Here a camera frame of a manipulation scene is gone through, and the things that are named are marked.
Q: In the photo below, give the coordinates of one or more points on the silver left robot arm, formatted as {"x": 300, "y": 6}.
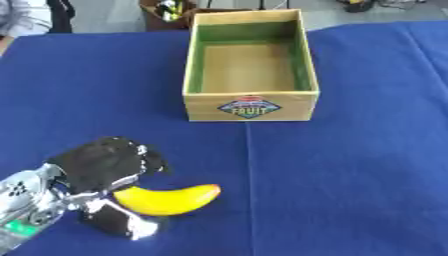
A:
{"x": 26, "y": 203}

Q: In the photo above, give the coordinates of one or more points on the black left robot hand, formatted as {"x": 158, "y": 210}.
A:
{"x": 99, "y": 163}

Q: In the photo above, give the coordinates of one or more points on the dark bag on floor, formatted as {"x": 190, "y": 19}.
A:
{"x": 359, "y": 5}

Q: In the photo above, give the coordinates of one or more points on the tan box with green inside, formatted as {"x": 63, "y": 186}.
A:
{"x": 251, "y": 66}

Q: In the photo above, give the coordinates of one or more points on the person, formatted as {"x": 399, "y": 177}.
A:
{"x": 20, "y": 16}

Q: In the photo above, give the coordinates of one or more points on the yellow toy banana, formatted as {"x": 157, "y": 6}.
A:
{"x": 166, "y": 200}

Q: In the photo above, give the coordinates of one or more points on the brown cardboard box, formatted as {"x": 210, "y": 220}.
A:
{"x": 166, "y": 15}

